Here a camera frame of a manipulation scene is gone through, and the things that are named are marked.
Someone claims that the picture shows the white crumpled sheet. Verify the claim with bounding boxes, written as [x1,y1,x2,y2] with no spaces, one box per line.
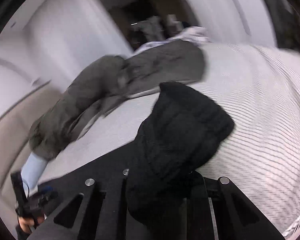
[135,26,210,53]

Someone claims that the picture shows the beige padded headboard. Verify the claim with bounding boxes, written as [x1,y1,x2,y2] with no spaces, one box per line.
[0,80,73,188]

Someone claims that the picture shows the grey comforter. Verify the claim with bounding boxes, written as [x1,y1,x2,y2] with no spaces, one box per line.
[29,40,207,160]

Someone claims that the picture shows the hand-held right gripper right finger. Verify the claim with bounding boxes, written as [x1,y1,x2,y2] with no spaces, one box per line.
[182,170,287,240]

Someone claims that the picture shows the light blue pillow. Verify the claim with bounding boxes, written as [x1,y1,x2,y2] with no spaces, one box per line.
[21,154,48,193]

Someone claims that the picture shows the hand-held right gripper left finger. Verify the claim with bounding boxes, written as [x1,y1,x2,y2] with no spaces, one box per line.
[27,169,130,240]

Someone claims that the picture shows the grey clothes pile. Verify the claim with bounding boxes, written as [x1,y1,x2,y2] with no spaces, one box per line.
[137,16,165,40]

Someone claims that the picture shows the person's left hand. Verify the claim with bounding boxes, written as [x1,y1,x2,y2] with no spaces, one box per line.
[18,215,45,233]

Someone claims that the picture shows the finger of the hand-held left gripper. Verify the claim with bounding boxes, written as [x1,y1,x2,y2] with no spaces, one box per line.
[37,184,59,202]

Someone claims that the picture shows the black pants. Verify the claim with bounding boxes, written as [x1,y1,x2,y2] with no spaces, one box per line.
[37,82,235,240]

